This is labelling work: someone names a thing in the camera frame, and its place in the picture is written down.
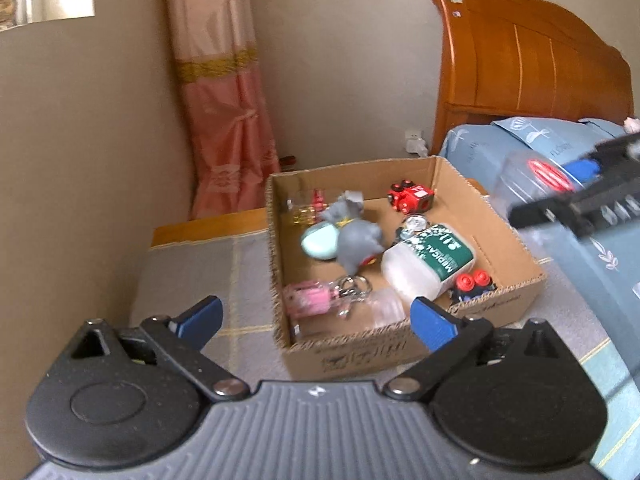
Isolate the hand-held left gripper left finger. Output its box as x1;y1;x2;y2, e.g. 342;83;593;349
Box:
65;295;251;403

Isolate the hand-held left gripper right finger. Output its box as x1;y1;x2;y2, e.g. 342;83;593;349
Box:
382;296;573;403

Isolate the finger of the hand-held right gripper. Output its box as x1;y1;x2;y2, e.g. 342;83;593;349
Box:
507;167;640;237
566;132;640;183

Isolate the clear plastic container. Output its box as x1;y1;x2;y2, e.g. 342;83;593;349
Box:
492;150;588;211

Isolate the small clear jar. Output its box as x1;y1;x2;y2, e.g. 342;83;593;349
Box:
367;287;407;328

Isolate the white bottle with green label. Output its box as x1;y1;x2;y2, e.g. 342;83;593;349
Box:
381;224;477;297

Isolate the brown cardboard box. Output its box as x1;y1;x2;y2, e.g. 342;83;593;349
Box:
265;155;548;381

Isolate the pink keychain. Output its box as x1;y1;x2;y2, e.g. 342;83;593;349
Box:
282;275;373;318

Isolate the grey elephant toy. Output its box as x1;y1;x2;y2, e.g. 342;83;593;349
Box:
317;190;387;273

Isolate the red toy truck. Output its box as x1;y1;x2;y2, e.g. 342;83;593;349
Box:
387;179;435;216

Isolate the mint green round case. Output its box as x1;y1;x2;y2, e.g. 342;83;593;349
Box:
301;222;341;261

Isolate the blue floral pillow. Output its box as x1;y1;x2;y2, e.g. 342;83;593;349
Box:
490;116;626;161

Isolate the black toy with red caps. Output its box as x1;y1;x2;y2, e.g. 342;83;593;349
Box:
447;269;498;303

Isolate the pastel checked blanket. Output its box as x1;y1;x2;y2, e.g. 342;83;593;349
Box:
130;230;640;471

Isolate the silver round tin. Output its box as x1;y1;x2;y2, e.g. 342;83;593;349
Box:
397;214;430;243

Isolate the wooden headboard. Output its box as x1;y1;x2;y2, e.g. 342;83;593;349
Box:
430;0;635;156

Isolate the small glass bottle red cap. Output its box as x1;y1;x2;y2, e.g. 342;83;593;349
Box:
287;187;328;226

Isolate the pink curtain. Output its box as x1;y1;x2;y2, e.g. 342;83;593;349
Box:
162;0;281;221

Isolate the white wall socket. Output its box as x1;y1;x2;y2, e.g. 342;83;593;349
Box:
404;129;430;157

